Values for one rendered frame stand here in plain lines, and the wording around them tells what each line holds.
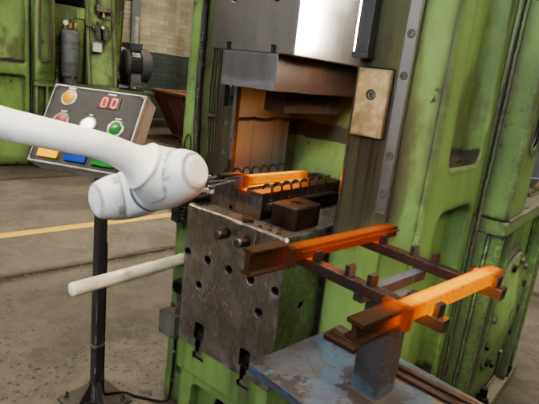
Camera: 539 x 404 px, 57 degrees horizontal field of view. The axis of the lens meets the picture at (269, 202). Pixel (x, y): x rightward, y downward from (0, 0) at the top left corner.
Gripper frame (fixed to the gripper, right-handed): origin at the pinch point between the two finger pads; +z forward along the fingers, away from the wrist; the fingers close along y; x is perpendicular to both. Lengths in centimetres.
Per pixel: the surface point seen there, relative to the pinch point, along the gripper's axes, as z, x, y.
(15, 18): 153, 54, -475
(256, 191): 5.3, -2.6, 5.1
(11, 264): 27, -102, -204
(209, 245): -1.1, -20.4, -5.0
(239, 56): 5.6, 33.2, -6.1
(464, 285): -18, 0, 70
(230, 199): 5.1, -7.0, -4.2
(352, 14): 31, 48, 12
